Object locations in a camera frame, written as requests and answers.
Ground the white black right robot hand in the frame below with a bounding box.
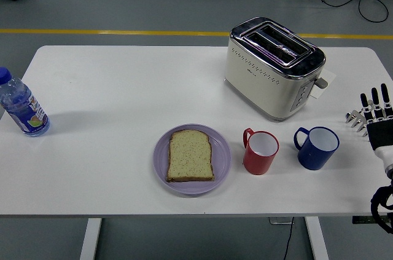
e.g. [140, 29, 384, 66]
[359, 83, 393, 172]

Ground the clear blue-capped water bottle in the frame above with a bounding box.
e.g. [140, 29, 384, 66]
[0, 67, 51, 137]

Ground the purple plate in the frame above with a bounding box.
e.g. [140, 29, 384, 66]
[153, 123, 233, 195]

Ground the red cup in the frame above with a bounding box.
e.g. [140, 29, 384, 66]
[243, 127, 280, 176]

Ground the cream chrome toaster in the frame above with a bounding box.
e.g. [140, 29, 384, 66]
[224, 17, 329, 122]

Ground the silver toast rack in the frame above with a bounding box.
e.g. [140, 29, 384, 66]
[345, 100, 375, 138]

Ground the bread slice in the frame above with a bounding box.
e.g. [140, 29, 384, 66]
[166, 129, 216, 183]

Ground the grey table bracket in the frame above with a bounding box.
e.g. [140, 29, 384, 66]
[268, 216, 294, 226]

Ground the blue cup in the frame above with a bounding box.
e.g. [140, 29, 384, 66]
[294, 127, 340, 171]

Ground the white table leg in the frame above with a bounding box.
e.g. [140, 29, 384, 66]
[79, 218, 103, 260]
[304, 216, 330, 260]

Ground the black cable under table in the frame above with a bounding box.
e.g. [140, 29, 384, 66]
[282, 216, 295, 260]

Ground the dark table control panel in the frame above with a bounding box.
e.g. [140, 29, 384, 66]
[352, 215, 377, 224]

